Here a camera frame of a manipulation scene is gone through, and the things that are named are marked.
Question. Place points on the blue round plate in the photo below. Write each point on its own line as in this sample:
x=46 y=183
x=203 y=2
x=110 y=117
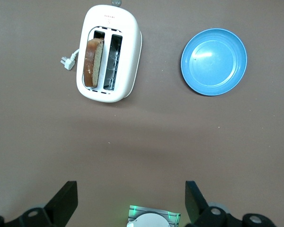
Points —
x=214 y=63

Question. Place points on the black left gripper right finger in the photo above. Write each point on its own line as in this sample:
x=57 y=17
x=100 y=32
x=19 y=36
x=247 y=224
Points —
x=194 y=203

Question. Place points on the white two-slot toaster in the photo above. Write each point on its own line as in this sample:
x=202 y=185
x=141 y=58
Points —
x=130 y=47

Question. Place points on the brown toast bread slice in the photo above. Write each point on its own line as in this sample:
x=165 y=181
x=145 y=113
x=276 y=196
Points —
x=90 y=63

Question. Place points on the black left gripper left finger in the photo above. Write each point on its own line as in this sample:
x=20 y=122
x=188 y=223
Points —
x=64 y=201

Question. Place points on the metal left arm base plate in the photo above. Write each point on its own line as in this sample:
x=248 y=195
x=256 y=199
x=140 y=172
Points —
x=132 y=210

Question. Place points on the white toaster power plug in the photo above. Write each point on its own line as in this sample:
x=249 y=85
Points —
x=68 y=63

